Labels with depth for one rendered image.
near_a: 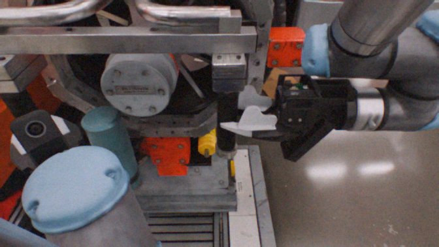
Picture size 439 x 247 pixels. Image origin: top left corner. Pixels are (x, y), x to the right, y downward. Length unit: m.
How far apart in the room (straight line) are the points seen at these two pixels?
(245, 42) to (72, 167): 0.27
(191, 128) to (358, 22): 0.53
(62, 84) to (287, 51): 0.55
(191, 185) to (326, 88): 0.78
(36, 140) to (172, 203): 0.80
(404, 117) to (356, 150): 1.22
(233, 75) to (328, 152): 1.30
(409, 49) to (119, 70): 0.44
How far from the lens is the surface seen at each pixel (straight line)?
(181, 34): 0.39
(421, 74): 0.46
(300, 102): 0.42
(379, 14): 0.32
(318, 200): 1.40
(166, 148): 0.81
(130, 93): 0.51
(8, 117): 0.95
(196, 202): 1.12
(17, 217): 1.22
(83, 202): 0.22
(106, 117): 0.65
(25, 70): 0.50
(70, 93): 0.76
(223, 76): 0.38
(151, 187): 1.12
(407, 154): 1.85
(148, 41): 0.40
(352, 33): 0.35
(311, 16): 0.85
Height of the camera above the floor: 1.13
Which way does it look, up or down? 42 degrees down
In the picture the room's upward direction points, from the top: straight up
